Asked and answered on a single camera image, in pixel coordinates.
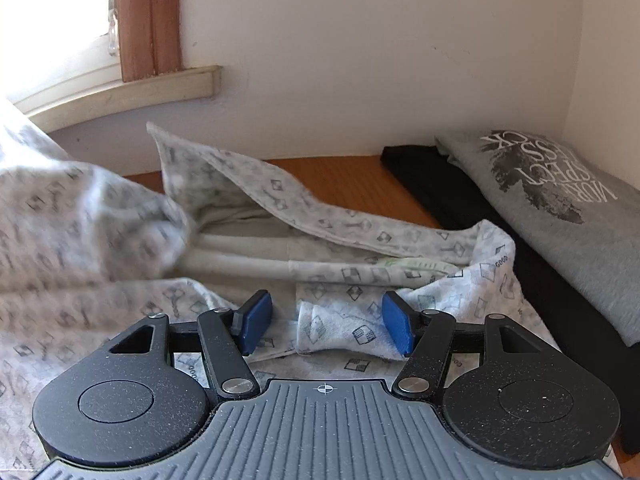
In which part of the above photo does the white window latch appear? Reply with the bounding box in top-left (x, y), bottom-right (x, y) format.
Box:
top-left (106, 0), bottom-right (122, 57)

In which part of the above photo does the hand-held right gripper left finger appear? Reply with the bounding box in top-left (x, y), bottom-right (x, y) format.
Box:
top-left (107, 290), bottom-right (275, 403)

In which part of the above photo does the white patterned pajama shirt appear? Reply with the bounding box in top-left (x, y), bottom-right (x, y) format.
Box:
top-left (0, 97), bottom-right (561, 471)

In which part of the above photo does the black folded garment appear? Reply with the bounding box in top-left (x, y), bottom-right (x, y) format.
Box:
top-left (381, 145), bottom-right (640, 453)

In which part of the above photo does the grey printed sweatshirt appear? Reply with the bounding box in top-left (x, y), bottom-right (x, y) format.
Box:
top-left (434, 130), bottom-right (640, 346)

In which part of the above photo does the wooden window frame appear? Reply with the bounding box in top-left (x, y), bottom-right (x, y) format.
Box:
top-left (117, 0), bottom-right (182, 83)

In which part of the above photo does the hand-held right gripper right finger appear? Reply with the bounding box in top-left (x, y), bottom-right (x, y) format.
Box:
top-left (381, 291), bottom-right (538, 403)

